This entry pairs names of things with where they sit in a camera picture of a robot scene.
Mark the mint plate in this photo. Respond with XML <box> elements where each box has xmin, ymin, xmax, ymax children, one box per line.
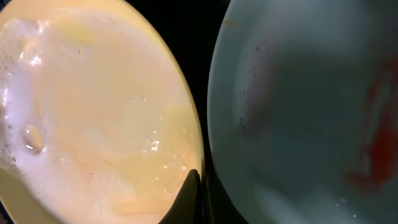
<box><xmin>208</xmin><ymin>0</ymin><xmax>397</xmax><ymax>223</ymax></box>

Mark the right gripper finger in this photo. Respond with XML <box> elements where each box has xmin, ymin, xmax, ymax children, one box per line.
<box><xmin>160</xmin><ymin>169</ymin><xmax>203</xmax><ymax>224</ymax></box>

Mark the yellow plate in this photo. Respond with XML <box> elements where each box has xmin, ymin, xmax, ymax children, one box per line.
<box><xmin>1</xmin><ymin>0</ymin><xmax>203</xmax><ymax>223</ymax></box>

